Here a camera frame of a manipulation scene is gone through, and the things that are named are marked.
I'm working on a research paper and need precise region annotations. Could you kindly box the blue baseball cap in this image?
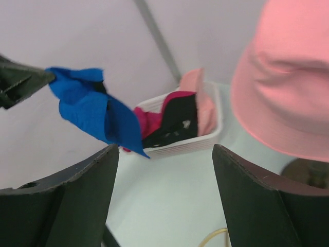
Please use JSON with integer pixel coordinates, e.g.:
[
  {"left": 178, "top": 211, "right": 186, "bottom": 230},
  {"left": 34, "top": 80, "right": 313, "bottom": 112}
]
[{"left": 47, "top": 67, "right": 146, "bottom": 156}]

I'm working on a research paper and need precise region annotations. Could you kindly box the light pink bucket hat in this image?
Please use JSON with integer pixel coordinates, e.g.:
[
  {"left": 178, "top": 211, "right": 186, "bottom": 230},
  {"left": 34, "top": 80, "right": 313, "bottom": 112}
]
[{"left": 231, "top": 1, "right": 328, "bottom": 162}]

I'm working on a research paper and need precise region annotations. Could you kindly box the black baseball cap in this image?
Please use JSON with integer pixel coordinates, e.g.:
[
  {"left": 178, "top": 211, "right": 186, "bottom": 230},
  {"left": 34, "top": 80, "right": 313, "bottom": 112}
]
[{"left": 142, "top": 91, "right": 198, "bottom": 148}]

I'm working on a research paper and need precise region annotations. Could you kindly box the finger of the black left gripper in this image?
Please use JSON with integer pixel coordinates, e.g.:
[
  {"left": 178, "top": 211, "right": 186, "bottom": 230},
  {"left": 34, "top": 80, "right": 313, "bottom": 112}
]
[{"left": 1, "top": 55, "right": 56, "bottom": 110}]

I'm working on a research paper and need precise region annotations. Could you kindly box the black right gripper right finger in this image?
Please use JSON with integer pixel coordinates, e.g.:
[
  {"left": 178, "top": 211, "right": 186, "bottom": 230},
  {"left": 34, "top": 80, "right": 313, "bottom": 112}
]
[{"left": 212, "top": 144, "right": 328, "bottom": 246}]

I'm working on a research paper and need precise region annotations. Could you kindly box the magenta hat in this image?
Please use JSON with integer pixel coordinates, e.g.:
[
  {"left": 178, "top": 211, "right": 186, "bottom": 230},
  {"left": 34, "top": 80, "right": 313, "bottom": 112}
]
[{"left": 122, "top": 90, "right": 197, "bottom": 153}]

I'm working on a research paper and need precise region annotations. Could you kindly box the beige mannequin head stand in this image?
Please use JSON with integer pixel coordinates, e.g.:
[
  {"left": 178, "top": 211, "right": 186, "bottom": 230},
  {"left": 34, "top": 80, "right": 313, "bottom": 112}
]
[{"left": 281, "top": 158, "right": 328, "bottom": 189}]

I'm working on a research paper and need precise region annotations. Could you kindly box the gold wire sphere stand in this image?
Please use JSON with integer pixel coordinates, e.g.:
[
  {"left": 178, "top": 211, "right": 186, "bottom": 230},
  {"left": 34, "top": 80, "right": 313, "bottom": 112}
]
[{"left": 199, "top": 228, "right": 228, "bottom": 247}]

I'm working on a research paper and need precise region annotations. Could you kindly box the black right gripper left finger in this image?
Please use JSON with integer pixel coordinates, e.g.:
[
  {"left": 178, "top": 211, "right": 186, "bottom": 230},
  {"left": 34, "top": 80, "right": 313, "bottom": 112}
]
[{"left": 1, "top": 145, "right": 119, "bottom": 246}]

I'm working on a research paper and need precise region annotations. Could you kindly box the light pink cap in basket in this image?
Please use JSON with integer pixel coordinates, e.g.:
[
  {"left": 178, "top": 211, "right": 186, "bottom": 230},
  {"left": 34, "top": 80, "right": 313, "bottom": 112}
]
[{"left": 179, "top": 68, "right": 217, "bottom": 136}]

